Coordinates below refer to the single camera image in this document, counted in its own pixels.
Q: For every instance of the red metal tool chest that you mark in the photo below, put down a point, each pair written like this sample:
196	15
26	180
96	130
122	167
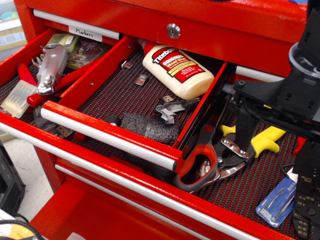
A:
254	36

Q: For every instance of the small metal connector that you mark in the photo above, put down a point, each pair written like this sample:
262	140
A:
141	80

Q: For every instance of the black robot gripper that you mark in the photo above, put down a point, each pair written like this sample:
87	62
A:
292	104

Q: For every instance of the wide red open drawer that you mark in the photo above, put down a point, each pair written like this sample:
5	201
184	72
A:
121	202

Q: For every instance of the red black handled scissors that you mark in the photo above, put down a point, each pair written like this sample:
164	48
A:
200	161

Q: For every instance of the green plastic case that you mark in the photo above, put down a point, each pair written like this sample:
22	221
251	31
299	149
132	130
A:
67	40

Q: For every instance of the silver chest lock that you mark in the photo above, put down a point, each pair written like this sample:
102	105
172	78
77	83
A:
173	31

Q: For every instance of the black hex key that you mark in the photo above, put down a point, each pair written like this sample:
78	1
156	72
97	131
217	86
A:
287	169

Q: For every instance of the black crate on floor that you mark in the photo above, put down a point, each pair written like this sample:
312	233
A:
12	188

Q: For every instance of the white Markers label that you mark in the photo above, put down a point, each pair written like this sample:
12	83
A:
85	33

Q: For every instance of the dark packaged card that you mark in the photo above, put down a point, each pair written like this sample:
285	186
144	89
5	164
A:
86	51

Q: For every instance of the small red handled cutters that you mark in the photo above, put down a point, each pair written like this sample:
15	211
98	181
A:
37	62

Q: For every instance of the small red open drawer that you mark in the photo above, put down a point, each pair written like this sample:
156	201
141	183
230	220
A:
107	89

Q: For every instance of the black rubber foot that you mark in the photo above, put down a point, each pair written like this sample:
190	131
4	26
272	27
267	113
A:
113	120

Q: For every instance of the Titebond wood glue bottle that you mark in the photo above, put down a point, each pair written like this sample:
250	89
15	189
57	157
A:
179	72

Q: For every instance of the black foam block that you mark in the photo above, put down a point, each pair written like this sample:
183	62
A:
152	127

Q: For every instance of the red plastic piece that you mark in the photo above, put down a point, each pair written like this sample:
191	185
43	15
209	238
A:
300	141

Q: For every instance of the crumpled grey tape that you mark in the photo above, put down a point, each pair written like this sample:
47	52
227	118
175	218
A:
168	110

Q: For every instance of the clear plastic bit case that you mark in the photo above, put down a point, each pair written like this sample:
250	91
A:
16	102

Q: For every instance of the silver metal box cutter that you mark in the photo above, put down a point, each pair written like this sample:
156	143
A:
53	63

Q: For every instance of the red handled pliers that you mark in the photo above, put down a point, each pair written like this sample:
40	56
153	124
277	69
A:
52	88

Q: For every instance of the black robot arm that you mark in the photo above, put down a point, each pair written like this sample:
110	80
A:
311	22

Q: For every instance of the brown electrical plug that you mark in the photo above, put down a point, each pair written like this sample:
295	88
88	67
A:
64	132

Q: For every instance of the black wire stripper tool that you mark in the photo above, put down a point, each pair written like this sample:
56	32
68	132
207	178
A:
306	210

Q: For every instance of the small usb dongle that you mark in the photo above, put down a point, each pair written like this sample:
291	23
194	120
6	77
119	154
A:
165	99

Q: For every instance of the yellow handled tin snips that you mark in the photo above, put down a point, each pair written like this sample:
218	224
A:
231	158

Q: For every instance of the blue drill bit package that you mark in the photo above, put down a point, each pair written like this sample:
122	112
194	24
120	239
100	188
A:
275	208

